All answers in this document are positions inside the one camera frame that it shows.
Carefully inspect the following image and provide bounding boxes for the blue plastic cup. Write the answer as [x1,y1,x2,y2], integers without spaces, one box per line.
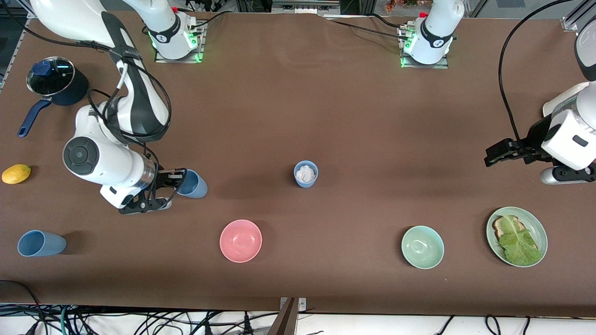
[17,230,67,257]
[176,169,208,199]
[293,160,319,188]

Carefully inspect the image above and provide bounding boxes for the toast slice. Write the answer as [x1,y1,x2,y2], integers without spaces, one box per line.
[493,215,540,254]

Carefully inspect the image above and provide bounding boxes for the green plate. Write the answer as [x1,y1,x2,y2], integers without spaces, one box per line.
[486,207,548,268]

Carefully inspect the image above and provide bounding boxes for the green lettuce leaf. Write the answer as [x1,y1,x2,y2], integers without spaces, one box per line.
[499,215,543,267]

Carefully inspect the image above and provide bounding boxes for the pink bowl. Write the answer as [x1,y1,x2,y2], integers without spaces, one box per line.
[219,219,263,263]

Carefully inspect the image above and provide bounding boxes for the mint green bowl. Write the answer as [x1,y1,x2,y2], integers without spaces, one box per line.
[401,226,445,269]

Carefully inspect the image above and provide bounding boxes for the dark blue saucepan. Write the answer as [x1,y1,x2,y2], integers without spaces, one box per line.
[18,65,89,138]

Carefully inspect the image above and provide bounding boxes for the aluminium corner extrusion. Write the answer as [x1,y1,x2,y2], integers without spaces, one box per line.
[561,0,596,32]

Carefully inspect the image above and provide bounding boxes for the yellow lemon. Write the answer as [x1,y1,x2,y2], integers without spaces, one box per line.
[1,164,32,185]

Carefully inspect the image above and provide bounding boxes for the dark angled bar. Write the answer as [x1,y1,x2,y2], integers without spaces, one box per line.
[267,298,299,335]

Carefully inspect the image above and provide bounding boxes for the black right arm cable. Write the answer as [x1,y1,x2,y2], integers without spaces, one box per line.
[86,28,188,205]

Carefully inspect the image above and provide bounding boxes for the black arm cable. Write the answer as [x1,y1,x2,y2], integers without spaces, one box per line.
[86,28,188,205]
[497,0,578,147]

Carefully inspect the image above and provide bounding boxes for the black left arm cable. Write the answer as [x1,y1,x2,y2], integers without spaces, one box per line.
[497,0,578,147]

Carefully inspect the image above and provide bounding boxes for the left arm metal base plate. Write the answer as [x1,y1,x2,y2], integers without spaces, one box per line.
[399,26,450,69]

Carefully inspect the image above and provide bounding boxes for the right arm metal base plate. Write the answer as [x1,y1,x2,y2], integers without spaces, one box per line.
[154,21,205,64]

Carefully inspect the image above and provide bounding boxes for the tangled black floor cables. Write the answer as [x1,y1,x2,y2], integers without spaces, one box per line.
[0,305,280,335]

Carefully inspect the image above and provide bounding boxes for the black base cable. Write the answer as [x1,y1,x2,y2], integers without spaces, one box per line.
[370,13,411,29]
[325,19,406,40]
[189,10,234,36]

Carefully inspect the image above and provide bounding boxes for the aluminium frame rail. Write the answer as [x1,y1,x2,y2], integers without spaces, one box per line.
[271,0,341,14]

